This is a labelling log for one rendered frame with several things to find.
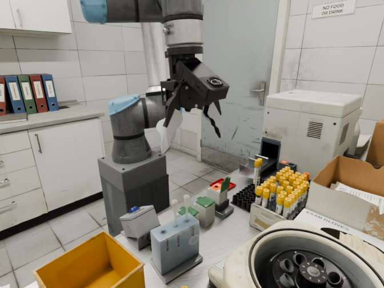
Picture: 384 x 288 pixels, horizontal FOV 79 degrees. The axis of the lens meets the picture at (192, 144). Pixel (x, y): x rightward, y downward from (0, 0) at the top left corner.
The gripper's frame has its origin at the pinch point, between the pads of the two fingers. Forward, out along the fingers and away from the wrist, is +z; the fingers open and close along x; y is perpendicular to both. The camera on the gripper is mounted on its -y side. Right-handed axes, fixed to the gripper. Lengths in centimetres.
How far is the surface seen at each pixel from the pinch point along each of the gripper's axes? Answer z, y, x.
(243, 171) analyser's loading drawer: 22.9, 16.8, -32.3
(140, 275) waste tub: 17.3, -7.5, 18.1
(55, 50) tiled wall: -35, 231, 0
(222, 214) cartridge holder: 24.6, 4.1, -10.7
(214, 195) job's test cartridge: 19.8, 7.3, -10.6
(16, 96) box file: 2, 194, 39
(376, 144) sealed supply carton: 21, -4, -92
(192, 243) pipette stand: 20.5, -3.8, 4.9
